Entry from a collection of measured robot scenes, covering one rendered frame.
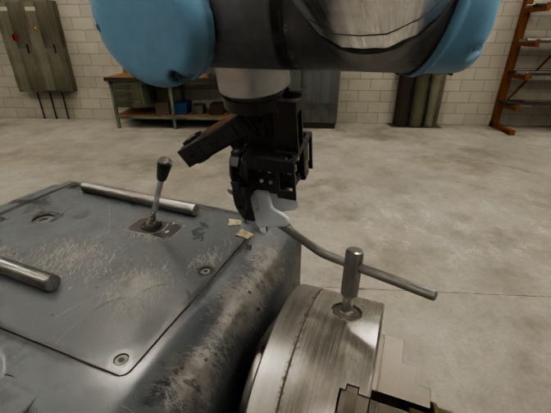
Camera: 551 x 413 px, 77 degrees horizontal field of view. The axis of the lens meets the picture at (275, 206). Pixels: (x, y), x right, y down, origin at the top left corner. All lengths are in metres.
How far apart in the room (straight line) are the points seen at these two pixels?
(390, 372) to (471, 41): 0.49
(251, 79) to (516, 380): 2.12
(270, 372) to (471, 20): 0.37
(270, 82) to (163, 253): 0.32
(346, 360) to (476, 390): 1.74
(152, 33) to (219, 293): 0.33
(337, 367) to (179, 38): 0.35
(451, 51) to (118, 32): 0.18
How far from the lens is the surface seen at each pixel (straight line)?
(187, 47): 0.22
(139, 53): 0.24
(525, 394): 2.25
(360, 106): 7.00
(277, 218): 0.45
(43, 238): 0.69
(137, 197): 0.72
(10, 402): 0.44
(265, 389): 0.43
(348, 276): 0.45
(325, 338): 0.44
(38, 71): 8.15
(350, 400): 0.43
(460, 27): 0.20
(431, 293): 0.41
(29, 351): 0.48
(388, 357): 0.61
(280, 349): 0.44
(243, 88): 0.35
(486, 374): 2.24
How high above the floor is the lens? 1.56
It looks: 27 degrees down
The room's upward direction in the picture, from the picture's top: straight up
